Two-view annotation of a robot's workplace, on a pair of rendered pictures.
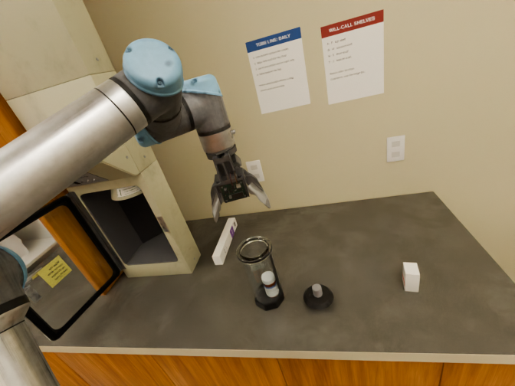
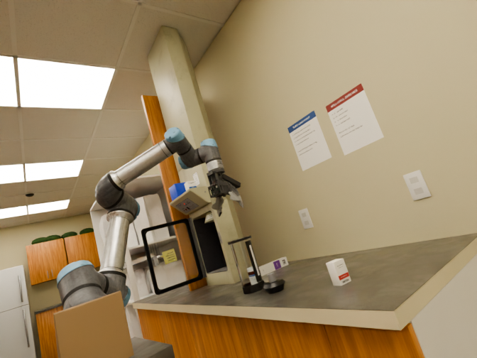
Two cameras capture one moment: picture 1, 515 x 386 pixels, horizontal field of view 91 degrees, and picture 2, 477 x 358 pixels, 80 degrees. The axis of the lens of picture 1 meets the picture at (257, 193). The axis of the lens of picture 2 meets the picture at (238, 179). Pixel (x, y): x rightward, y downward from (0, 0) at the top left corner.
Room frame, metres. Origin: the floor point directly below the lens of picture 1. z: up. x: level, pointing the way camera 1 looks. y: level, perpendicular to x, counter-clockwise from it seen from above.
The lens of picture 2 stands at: (-0.42, -0.75, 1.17)
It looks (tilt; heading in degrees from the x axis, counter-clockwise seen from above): 11 degrees up; 35
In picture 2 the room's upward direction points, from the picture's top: 17 degrees counter-clockwise
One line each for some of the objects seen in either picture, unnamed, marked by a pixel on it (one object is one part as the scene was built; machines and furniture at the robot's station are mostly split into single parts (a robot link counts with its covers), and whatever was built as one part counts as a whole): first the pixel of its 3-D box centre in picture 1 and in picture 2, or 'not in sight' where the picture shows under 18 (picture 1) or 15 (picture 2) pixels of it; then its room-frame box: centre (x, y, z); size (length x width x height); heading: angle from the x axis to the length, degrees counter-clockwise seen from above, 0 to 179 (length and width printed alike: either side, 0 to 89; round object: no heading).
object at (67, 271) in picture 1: (60, 266); (172, 254); (0.74, 0.72, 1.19); 0.30 x 0.01 x 0.40; 154
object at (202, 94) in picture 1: (205, 105); (210, 151); (0.57, 0.06, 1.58); 0.09 x 0.08 x 0.11; 114
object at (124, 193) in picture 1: (131, 182); (216, 214); (0.94, 0.46, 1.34); 0.18 x 0.18 x 0.05
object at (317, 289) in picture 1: (317, 294); (272, 282); (0.53, -0.10, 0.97); 0.09 x 0.09 x 0.07
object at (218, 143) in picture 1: (218, 139); (216, 167); (0.57, 0.05, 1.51); 0.08 x 0.08 x 0.05
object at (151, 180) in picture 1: (132, 184); (219, 217); (0.97, 0.47, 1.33); 0.32 x 0.25 x 0.77; 74
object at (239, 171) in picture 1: (228, 173); (218, 183); (0.56, 0.05, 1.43); 0.09 x 0.08 x 0.12; 179
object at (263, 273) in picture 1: (261, 273); (245, 262); (0.59, 0.05, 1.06); 0.11 x 0.11 x 0.21
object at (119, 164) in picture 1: (80, 175); (189, 202); (0.80, 0.52, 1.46); 0.32 x 0.11 x 0.10; 74
